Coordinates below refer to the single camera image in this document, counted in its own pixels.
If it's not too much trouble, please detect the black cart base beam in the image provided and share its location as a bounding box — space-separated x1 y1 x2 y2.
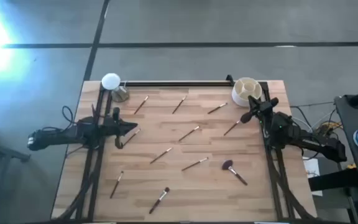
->
308 169 358 192

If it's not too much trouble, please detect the grey metal stand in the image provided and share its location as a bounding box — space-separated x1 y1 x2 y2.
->
0 123 32 224

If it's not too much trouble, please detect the grey cart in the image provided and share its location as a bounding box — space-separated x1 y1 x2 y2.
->
334 93 358 194

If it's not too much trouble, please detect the white paper sheet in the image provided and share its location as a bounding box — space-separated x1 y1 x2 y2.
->
302 156 324 197

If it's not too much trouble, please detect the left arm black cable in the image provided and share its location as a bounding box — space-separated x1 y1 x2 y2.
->
61 105 75 126

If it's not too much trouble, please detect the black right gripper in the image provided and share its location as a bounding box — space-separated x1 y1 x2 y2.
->
240 95 279 124

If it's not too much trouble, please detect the yellow cable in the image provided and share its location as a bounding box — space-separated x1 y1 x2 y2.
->
320 121 344 133

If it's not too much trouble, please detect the white ribbed brush organizer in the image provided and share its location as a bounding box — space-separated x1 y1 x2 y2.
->
231 77 263 108

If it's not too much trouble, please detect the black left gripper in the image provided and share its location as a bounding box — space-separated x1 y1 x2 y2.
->
102 107 139 150

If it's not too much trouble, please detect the thin black-handled makeup brush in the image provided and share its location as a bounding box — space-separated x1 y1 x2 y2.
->
109 170 124 199
223 120 241 136
181 157 209 172
134 95 149 115
178 126 200 142
172 95 188 114
149 147 173 165
122 128 141 147
207 102 228 115

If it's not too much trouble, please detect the white lamp on stand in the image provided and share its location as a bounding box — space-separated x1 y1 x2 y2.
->
101 72 131 103

